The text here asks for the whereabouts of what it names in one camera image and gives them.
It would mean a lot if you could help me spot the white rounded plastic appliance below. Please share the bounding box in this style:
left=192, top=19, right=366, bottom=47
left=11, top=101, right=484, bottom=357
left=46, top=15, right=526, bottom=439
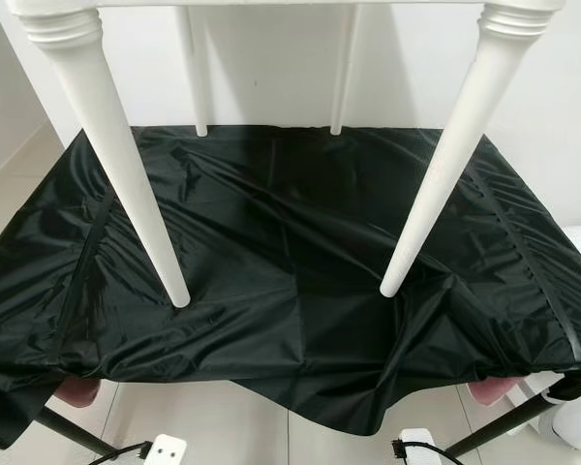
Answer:
left=546, top=225, right=581, bottom=455

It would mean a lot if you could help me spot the black tablecloth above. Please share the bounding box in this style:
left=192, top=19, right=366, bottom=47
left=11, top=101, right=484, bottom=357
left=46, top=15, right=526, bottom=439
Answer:
left=0, top=124, right=581, bottom=452

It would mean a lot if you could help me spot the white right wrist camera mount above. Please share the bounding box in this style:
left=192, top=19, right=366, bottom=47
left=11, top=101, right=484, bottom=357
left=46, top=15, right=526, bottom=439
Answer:
left=398, top=428, right=443, bottom=465

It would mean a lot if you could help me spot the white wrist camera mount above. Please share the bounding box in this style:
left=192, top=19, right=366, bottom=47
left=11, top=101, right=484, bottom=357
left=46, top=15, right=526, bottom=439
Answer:
left=144, top=434, right=189, bottom=465
left=398, top=428, right=443, bottom=465

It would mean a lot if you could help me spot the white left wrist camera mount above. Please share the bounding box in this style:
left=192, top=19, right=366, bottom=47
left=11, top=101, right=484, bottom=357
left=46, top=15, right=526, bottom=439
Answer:
left=144, top=434, right=189, bottom=465

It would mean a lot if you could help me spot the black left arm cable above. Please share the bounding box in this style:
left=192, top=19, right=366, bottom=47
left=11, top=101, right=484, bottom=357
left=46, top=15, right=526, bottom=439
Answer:
left=87, top=441, right=155, bottom=465

